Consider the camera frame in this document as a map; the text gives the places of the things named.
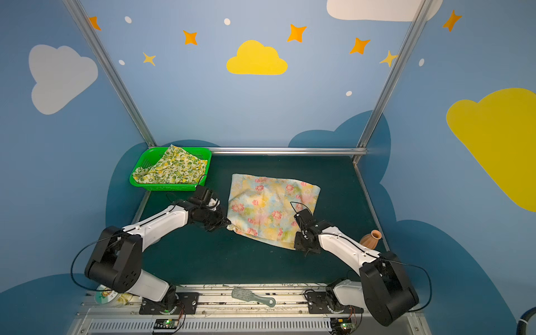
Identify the green plastic basket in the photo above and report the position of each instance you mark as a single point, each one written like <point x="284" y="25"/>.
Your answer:
<point x="150" y="158"/>

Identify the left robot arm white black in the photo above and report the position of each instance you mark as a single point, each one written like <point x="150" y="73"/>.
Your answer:
<point x="116" y="260"/>

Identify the controller circuit board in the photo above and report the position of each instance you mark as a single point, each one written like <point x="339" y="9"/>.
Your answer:
<point x="166" y="326"/>
<point x="340" y="326"/>

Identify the left controller circuit board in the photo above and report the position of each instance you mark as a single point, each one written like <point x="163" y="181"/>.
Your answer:
<point x="166" y="326"/>

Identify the green lemon print skirt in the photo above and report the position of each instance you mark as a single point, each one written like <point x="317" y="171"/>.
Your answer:
<point x="176" y="166"/>

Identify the green hair brush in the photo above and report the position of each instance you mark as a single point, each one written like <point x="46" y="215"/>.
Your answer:
<point x="245" y="295"/>

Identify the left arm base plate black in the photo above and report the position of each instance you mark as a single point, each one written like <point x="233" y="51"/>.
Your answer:
<point x="186" y="303"/>

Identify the round clear jar green lid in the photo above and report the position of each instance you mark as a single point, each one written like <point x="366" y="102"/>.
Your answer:
<point x="112" y="298"/>

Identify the terracotta ribbed vase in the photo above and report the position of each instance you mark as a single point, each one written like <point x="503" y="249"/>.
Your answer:
<point x="372" y="239"/>

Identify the aluminium rail base frame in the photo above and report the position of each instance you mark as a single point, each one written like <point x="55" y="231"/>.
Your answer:
<point x="218" y="313"/>

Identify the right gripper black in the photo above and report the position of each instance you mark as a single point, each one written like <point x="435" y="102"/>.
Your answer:
<point x="303" y="241"/>

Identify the right controller circuit board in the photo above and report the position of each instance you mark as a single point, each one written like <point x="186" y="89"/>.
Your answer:
<point x="340" y="326"/>

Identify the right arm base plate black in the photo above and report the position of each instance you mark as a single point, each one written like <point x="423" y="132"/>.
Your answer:
<point x="326" y="303"/>

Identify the pastel floral skirt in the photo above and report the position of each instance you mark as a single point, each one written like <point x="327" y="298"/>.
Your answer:
<point x="263" y="208"/>

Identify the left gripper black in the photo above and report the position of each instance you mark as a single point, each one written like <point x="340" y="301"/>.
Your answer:
<point x="215" y="219"/>

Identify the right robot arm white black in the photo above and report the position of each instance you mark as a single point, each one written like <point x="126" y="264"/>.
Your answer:
<point x="384" y="290"/>

